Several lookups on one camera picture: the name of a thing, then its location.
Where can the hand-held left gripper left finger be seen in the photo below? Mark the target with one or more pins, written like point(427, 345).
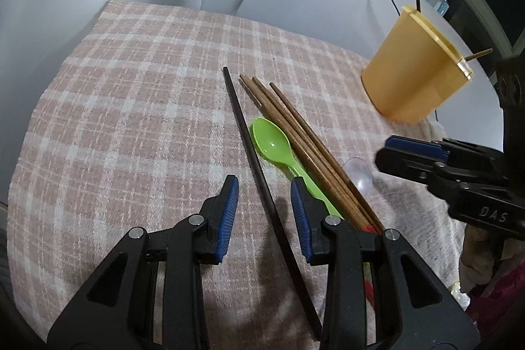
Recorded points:
point(227, 218)

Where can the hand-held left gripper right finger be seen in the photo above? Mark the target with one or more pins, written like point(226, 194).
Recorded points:
point(301, 218)

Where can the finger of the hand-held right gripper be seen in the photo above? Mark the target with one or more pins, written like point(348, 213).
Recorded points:
point(414, 147)
point(406, 167)

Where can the clear plastic spoon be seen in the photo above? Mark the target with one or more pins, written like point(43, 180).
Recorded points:
point(361, 177)

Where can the yellow utensil holder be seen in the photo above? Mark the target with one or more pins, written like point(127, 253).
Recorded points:
point(410, 79)

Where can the green plastic spoon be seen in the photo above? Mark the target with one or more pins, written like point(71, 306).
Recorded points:
point(270, 145)

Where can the brown wooden chopstick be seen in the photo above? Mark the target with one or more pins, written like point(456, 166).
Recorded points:
point(480, 54)
point(307, 131)
point(266, 109)
point(287, 121)

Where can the person's right forearm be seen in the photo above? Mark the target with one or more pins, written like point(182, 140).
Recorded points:
point(504, 292)

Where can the person's right hand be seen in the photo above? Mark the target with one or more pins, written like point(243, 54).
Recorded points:
point(484, 251)

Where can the light blue object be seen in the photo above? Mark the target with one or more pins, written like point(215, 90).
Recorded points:
point(441, 5)

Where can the pink plaid cloth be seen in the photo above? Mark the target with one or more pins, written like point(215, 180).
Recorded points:
point(123, 108)

